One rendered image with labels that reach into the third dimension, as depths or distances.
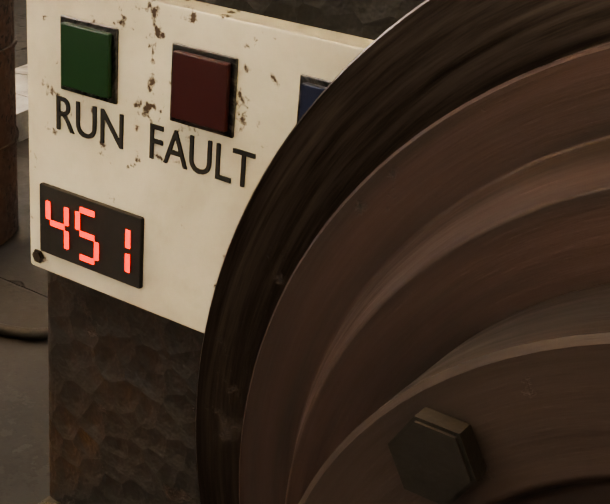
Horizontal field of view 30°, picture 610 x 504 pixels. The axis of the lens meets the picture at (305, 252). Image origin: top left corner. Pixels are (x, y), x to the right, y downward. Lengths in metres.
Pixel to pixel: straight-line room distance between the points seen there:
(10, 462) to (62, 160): 1.79
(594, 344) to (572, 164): 0.07
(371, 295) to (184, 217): 0.27
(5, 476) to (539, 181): 2.11
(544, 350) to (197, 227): 0.37
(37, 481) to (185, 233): 1.77
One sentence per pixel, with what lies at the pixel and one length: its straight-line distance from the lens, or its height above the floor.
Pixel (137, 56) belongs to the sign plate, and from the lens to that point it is 0.61.
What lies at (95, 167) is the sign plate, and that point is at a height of 1.14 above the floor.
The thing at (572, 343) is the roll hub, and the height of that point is 1.24.
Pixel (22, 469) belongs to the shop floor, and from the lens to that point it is 2.40.
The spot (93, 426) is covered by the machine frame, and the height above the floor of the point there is 0.95.
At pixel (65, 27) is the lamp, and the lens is 0.64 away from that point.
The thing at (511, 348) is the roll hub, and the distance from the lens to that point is 0.28.
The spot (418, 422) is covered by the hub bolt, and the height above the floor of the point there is 1.21.
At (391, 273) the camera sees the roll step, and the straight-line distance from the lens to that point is 0.35.
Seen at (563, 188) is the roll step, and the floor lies 1.26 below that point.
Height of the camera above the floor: 1.36
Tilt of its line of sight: 23 degrees down
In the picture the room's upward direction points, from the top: 5 degrees clockwise
